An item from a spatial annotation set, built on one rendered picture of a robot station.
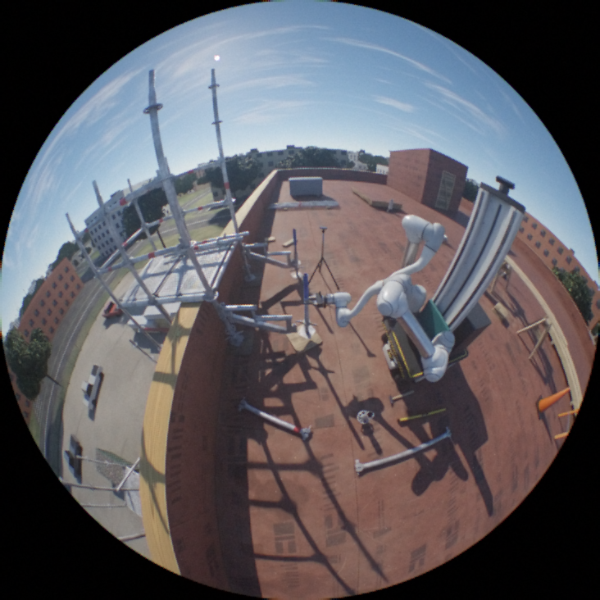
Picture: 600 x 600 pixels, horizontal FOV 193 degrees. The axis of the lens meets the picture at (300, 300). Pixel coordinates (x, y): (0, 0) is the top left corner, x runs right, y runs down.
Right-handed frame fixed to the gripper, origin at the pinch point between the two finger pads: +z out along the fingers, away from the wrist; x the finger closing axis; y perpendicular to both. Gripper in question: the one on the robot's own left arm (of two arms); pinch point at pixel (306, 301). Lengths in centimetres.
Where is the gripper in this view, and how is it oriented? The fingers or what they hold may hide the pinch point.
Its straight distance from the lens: 148.6
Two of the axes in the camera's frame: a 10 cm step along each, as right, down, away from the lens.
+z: -10.0, 0.6, 0.0
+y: -0.4, -6.8, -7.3
